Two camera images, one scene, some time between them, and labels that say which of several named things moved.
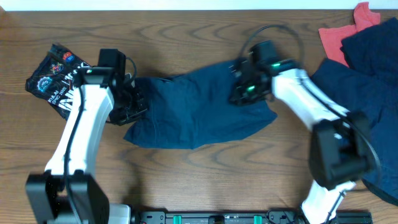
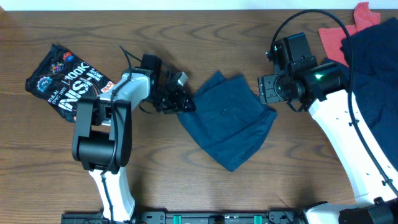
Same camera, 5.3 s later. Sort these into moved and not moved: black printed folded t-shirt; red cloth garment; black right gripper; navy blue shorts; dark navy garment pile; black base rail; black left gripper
Moved: black right gripper; black left gripper; navy blue shorts
Not moved: black base rail; black printed folded t-shirt; dark navy garment pile; red cloth garment
